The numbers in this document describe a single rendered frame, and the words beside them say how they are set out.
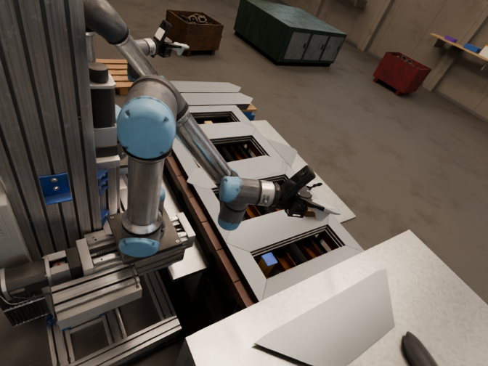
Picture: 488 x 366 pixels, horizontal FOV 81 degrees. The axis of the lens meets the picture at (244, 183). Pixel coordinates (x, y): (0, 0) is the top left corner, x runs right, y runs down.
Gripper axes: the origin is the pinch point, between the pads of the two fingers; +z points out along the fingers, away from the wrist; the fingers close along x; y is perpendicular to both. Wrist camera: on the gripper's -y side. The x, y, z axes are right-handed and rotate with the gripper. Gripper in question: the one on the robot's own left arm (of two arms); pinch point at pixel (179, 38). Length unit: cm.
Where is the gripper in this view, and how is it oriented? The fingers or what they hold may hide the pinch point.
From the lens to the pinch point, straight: 176.5
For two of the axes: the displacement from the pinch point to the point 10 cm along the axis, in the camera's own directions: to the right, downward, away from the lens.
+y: -3.8, 6.4, 6.7
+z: 5.1, -4.6, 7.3
